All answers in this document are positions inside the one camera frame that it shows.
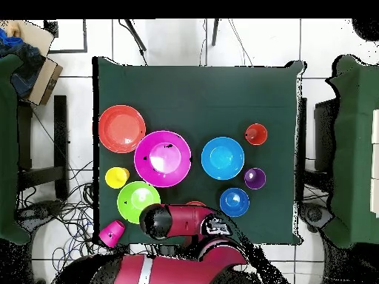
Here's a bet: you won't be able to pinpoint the pink cup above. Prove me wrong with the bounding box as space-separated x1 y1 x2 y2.
98 219 127 249

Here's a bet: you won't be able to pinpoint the green bowl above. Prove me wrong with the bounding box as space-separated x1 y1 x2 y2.
116 180 161 225

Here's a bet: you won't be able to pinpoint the dark green table cloth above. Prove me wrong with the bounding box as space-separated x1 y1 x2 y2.
92 55 308 246

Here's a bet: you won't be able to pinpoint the tangle of black cables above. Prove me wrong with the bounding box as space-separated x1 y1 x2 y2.
17 159 119 284

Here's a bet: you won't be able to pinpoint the black box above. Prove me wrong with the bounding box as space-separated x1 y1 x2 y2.
313 98 338 173

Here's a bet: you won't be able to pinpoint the white boxes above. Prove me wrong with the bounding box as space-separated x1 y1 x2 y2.
370 108 379 219

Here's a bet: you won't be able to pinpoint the large pink bowl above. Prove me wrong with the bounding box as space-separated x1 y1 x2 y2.
133 130 192 189

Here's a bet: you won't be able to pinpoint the purple cup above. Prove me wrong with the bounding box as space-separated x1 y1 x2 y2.
244 167 267 191

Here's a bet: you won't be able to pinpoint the black camera tripod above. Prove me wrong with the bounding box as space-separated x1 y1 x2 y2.
118 18 221 67

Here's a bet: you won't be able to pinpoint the black floor frame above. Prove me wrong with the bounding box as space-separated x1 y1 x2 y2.
43 18 89 55

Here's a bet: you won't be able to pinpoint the yellow cup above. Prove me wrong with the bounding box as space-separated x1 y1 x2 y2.
104 166 130 189

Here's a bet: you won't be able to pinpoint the black stool frame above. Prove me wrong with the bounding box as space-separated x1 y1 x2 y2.
16 95 70 203

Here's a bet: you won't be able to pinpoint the orange cup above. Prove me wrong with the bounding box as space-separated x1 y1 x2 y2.
244 123 268 146

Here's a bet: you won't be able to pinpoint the light blue bowl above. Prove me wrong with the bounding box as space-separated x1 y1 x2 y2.
201 136 246 180

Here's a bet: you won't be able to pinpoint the large shallow orange bowl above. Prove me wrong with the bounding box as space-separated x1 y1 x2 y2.
98 104 147 154

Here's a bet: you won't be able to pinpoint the green cloth covered table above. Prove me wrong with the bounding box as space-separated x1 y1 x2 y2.
0 53 31 246
321 54 379 250

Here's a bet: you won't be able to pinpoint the beige board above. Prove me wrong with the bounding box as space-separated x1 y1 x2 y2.
7 19 55 58

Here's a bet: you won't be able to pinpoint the small dark blue bowl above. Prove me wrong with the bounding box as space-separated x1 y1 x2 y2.
219 187 250 218

